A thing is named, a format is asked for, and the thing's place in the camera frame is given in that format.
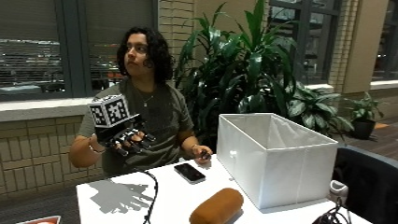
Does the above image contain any white plastic device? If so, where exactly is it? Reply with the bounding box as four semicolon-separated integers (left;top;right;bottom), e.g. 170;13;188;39
329;179;351;205

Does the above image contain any brown bread loaf plush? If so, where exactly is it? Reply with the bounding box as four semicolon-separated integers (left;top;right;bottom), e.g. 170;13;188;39
188;187;246;224

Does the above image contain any white marker cube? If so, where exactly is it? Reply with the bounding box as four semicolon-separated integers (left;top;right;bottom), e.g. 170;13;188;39
87;93;132;129

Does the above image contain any small potted plant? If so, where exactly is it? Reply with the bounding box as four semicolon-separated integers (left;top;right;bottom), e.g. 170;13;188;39
345;91;387;141

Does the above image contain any large dark-framed window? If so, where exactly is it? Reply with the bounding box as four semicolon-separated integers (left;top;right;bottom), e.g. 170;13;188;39
0;0;160;103

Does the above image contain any narrow dark-framed window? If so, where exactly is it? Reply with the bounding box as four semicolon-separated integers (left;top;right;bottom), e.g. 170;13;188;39
268;0;344;87

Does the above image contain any broad-leaf green plant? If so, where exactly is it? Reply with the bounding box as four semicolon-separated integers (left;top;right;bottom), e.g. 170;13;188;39
285;81;356;138

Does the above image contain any dark-framed window with sill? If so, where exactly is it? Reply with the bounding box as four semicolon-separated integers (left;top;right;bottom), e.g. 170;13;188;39
371;0;398;91

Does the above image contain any dark chair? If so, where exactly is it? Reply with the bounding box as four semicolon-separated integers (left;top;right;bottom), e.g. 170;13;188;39
332;145;398;224

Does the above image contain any black smartphone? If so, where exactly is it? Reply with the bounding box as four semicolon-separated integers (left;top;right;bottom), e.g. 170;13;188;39
174;162;208;185

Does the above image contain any tall green leafy plant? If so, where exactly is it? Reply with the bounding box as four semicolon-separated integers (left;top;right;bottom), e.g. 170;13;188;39
174;0;301;147

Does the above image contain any silver wrist bracelet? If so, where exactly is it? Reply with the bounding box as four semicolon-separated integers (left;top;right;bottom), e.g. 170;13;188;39
87;136;107;155

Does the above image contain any red and white object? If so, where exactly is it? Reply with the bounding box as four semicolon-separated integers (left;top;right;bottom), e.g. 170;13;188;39
15;215;63;224

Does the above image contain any black cable bundle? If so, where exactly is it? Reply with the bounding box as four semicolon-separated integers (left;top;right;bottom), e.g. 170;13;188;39
312;197;355;224

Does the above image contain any the person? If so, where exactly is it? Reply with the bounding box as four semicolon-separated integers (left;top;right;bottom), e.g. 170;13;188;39
67;26;216;179

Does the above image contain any black plant pot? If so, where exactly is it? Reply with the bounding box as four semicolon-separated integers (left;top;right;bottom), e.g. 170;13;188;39
352;119;377;141

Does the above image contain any black glove cable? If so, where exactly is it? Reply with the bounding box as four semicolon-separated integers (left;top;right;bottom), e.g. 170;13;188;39
131;167;160;224

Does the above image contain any silver necklace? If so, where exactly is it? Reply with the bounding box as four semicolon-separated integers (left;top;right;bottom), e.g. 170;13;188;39
135;88;158;108

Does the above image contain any white fabric storage box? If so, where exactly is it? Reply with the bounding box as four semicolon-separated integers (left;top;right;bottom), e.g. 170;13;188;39
216;112;340;210

